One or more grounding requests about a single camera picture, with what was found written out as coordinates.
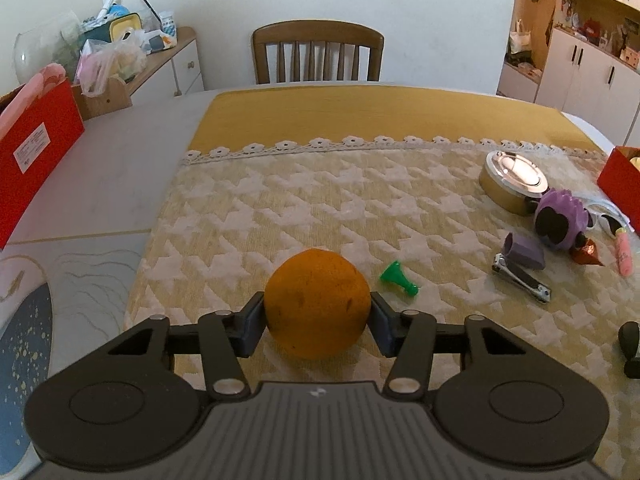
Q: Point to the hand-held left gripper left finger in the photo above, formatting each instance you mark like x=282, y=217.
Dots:
x=252, y=321

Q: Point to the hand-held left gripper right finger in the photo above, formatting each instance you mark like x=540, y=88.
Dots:
x=382, y=325

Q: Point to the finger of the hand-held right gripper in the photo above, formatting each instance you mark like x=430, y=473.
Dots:
x=630, y=336

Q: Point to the orange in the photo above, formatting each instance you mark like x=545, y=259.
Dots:
x=317, y=305

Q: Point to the purple small box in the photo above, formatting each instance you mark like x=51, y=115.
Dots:
x=525, y=252

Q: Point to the purple round toy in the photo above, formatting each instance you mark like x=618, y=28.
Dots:
x=565, y=210

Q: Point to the green plastic cone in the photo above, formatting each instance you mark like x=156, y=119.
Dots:
x=392, y=275

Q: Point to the pink highlighter pen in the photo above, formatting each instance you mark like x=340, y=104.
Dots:
x=625, y=255

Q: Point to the red foil cone candy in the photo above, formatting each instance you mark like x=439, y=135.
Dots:
x=585, y=253

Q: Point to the white sunglasses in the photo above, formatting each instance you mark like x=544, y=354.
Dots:
x=612, y=225

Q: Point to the silver nail clipper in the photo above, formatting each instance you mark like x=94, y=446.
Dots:
x=525, y=285

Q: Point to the gold round tin silver lid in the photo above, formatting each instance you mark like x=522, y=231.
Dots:
x=510, y=172

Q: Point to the white wooden sideboard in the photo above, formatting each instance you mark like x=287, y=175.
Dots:
x=175, y=67

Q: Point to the large red cardboard box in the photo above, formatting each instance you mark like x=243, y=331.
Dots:
x=35, y=160

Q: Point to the low white cabinet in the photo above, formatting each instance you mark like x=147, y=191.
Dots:
x=517, y=85

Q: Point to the small wooden drawer box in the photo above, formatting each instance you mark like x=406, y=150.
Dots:
x=630, y=56

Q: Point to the clear plastic bag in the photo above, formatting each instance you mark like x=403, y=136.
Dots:
x=112, y=65

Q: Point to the brown wooden chair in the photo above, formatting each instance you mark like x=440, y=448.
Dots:
x=317, y=35

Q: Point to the red shelf ornament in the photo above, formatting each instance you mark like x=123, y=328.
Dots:
x=592, y=31

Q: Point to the white blue carton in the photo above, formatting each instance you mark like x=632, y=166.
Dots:
x=169, y=22

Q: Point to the white tote bag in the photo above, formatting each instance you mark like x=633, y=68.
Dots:
x=520, y=40

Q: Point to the pink cloth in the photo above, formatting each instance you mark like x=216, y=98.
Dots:
x=30, y=92

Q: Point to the teal tissue box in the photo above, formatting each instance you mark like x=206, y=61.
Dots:
x=112, y=27

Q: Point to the clear glass bowl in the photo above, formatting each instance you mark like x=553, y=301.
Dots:
x=40, y=45

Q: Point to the white wall cabinet unit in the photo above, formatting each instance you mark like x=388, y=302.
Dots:
x=590, y=75

